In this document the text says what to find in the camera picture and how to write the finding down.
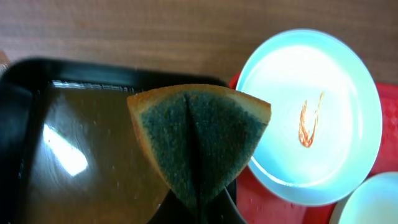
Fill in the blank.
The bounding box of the white plate top left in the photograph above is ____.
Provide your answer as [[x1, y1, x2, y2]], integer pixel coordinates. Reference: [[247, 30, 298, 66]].
[[236, 29, 382, 206]]

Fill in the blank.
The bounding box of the white plate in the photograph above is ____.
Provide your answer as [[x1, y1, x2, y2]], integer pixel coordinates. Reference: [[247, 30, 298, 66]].
[[236, 29, 382, 206], [329, 172, 397, 224]]

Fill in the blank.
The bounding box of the green yellow sponge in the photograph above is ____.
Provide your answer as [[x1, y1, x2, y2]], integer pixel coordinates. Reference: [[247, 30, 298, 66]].
[[127, 84, 271, 216]]

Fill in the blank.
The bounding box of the white plate bottom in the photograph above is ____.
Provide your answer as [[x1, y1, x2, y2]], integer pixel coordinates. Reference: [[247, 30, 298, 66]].
[[329, 172, 397, 224]]

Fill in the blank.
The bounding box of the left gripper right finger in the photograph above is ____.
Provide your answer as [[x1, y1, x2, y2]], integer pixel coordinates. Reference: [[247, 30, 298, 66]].
[[200, 187, 247, 224]]

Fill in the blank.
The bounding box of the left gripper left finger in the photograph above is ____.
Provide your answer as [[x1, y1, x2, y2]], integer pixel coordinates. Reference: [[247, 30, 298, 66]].
[[147, 190, 196, 224]]

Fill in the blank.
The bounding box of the black water tray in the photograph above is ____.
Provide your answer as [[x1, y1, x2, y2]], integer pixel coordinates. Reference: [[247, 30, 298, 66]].
[[1, 58, 221, 223]]

